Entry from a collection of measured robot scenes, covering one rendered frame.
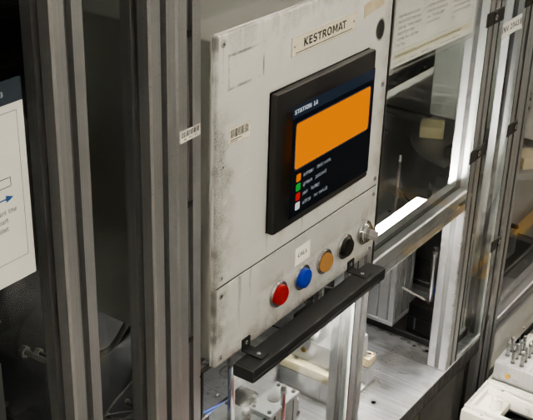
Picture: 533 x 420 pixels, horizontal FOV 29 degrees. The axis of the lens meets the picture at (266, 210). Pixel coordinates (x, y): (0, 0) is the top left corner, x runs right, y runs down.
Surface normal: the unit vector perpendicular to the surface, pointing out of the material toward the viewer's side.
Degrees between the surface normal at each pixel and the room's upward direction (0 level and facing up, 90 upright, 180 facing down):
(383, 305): 90
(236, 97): 90
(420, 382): 0
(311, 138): 90
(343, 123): 90
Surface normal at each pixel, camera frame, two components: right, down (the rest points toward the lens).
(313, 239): 0.81, 0.28
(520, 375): -0.57, 0.35
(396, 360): 0.03, -0.90
